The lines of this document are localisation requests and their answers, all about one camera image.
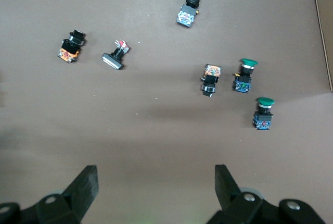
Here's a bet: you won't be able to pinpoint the beige black switch part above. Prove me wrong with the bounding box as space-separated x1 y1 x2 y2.
200 64 224 98

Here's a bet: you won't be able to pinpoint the green mushroom pushbutton switch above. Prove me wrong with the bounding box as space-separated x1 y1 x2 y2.
232 58 259 94
251 97 275 131
176 0 206 29

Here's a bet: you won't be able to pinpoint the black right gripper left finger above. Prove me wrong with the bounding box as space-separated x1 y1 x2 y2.
0 165 99 224

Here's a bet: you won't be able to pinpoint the black selector switch orange block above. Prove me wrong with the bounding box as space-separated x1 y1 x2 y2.
57 29 86 64

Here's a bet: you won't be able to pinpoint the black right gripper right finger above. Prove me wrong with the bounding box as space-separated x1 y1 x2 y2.
205 165 327 224

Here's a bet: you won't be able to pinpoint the brown table mat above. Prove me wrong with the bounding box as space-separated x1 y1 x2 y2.
0 0 333 224

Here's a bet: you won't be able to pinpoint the black rectangular button red terminals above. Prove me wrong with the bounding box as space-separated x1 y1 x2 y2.
101 39 132 71

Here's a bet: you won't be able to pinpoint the brown cardboard box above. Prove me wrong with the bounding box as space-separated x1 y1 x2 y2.
314 0 333 92

